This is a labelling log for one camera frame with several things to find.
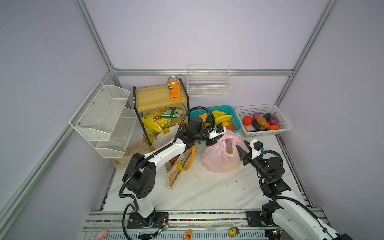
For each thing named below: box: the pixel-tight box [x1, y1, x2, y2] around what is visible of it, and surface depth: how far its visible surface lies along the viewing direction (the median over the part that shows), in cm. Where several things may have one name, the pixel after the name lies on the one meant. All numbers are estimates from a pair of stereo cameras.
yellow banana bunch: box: [212, 110, 232, 126], surface depth 113 cm
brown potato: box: [256, 115, 268, 127], surface depth 110 cm
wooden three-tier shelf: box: [133, 78, 191, 146], surface depth 84 cm
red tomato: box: [242, 115, 253, 126], surface depth 112 cm
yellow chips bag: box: [141, 111, 171, 133], surface depth 88 cm
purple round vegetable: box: [269, 116, 279, 125], surface depth 112 cm
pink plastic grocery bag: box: [202, 129, 242, 173], surface depth 78 cm
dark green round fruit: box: [206, 116, 214, 124], surface depth 113 cm
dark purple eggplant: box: [249, 121, 262, 132], surface depth 112 cm
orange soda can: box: [167, 75, 182, 100], surface depth 77 cm
